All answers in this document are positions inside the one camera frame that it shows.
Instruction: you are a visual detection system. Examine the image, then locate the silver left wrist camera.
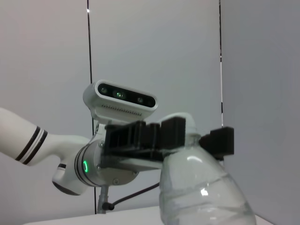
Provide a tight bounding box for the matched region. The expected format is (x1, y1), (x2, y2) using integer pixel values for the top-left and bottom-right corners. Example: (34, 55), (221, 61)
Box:
(83, 79), (158, 122)

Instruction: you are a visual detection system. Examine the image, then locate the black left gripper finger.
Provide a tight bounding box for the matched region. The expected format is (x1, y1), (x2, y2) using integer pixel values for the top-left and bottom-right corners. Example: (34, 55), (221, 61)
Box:
(199, 126), (235, 160)
(160, 117), (187, 151)

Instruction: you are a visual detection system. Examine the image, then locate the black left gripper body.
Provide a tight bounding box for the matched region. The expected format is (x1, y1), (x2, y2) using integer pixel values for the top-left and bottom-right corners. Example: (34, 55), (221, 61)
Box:
(103, 120), (165, 165)

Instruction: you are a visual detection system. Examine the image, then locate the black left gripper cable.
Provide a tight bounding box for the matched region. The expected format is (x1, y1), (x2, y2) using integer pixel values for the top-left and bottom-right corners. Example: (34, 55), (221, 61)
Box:
(97, 182), (162, 214)

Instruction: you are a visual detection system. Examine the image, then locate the clear water bottle green label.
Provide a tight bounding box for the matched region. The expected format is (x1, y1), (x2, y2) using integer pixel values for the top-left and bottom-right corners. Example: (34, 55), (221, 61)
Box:
(158, 112), (257, 225)

